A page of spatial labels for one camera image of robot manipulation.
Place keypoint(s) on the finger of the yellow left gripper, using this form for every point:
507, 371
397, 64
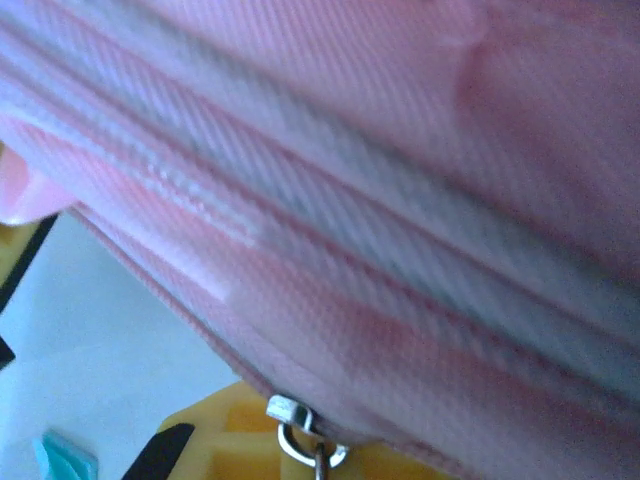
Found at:
15, 250

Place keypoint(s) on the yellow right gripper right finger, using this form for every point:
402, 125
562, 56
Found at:
380, 465

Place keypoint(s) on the pink student backpack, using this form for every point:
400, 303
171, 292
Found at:
350, 200

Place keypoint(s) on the light blue eraser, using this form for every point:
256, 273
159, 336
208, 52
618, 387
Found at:
65, 460

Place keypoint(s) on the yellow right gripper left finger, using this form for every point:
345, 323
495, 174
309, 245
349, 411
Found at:
235, 450

